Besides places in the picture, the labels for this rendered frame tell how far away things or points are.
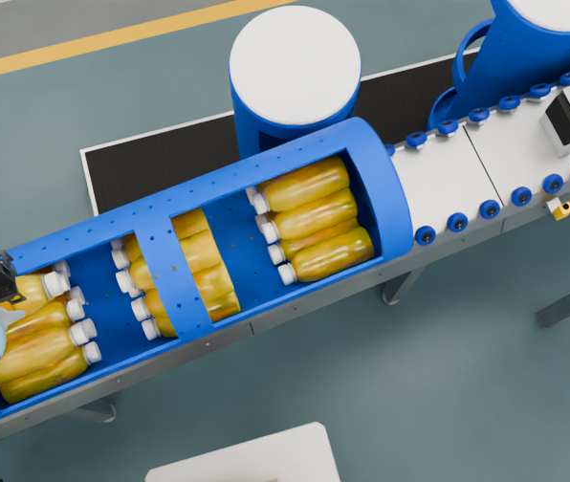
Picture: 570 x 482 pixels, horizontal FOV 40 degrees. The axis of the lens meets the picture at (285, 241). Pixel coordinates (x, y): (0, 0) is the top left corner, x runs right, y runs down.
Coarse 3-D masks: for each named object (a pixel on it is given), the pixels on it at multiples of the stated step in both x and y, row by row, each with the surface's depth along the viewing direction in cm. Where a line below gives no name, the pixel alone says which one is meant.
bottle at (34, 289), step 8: (16, 280) 128; (24, 280) 128; (32, 280) 128; (40, 280) 129; (24, 288) 127; (32, 288) 127; (40, 288) 128; (16, 296) 126; (32, 296) 127; (40, 296) 128; (48, 296) 129; (0, 304) 126; (8, 304) 126; (16, 304) 127; (24, 304) 127; (32, 304) 128; (40, 304) 129; (32, 312) 129
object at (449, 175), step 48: (432, 144) 175; (480, 144) 175; (528, 144) 175; (432, 192) 172; (480, 192) 172; (480, 240) 177; (336, 288) 170; (240, 336) 171; (96, 384) 164; (0, 432) 164
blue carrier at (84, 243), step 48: (288, 144) 148; (336, 144) 143; (192, 192) 142; (240, 192) 162; (384, 192) 140; (48, 240) 142; (96, 240) 138; (144, 240) 137; (240, 240) 165; (384, 240) 144; (96, 288) 162; (192, 288) 137; (240, 288) 162; (288, 288) 158; (144, 336) 158; (192, 336) 145
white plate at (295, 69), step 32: (256, 32) 169; (288, 32) 169; (320, 32) 169; (256, 64) 167; (288, 64) 167; (320, 64) 167; (352, 64) 168; (256, 96) 166; (288, 96) 166; (320, 96) 166
